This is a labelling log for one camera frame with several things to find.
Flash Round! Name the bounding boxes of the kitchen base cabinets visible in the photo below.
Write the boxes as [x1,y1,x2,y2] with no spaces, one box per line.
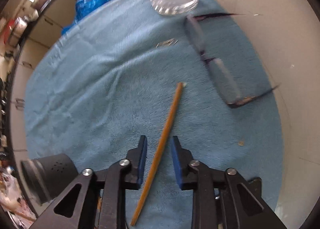
[5,0,76,153]

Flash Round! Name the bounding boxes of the blue plastic bag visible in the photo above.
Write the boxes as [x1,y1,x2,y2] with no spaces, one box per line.
[61,0,112,35]

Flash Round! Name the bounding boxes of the black utensil holder cup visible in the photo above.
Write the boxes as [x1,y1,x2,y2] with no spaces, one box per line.
[21,153,79,205]

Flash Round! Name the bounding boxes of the blue towel table cloth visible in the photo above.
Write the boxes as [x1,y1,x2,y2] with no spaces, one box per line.
[24,0,284,229]

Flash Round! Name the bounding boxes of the silver rice cooker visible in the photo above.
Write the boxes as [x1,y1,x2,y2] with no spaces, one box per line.
[8,17,28,44]

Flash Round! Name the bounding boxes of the wooden chopstick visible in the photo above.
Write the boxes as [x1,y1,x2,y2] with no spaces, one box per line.
[130,82,185,226]

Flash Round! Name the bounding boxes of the black frame eyeglasses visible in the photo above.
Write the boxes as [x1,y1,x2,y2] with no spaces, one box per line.
[183,12,279,109]

